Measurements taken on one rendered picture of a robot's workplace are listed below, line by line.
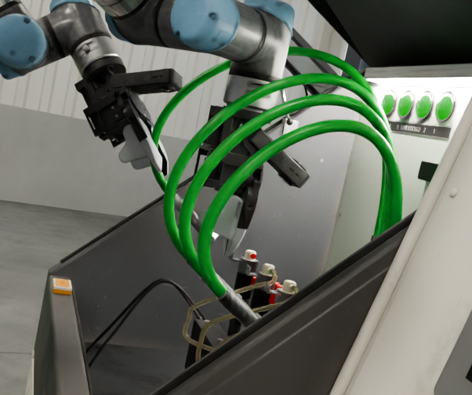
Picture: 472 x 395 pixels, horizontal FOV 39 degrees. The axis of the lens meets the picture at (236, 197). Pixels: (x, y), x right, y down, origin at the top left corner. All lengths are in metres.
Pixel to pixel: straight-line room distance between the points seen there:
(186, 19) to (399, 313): 0.44
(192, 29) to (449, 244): 0.41
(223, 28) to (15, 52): 0.33
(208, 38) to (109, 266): 0.58
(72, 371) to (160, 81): 0.47
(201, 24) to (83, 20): 0.38
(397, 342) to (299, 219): 0.76
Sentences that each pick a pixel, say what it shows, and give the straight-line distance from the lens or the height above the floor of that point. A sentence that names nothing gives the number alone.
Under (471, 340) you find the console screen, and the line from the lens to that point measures 0.54.
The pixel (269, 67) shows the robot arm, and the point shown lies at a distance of 0.93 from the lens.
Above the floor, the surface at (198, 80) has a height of 1.34.
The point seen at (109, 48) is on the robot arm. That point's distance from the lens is 1.14.
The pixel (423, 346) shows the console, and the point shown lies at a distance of 0.59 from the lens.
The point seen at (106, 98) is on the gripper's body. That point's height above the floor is 1.28.
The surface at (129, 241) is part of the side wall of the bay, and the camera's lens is 1.27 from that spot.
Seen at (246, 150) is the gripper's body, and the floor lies 1.25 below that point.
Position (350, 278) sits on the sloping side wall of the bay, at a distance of 0.66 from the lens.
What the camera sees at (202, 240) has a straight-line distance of 0.70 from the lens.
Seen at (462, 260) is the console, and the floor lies 1.21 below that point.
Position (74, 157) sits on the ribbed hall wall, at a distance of 7.53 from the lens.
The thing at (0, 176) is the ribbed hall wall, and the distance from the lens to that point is 7.45.
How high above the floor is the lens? 1.28
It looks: 6 degrees down
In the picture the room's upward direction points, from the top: 12 degrees clockwise
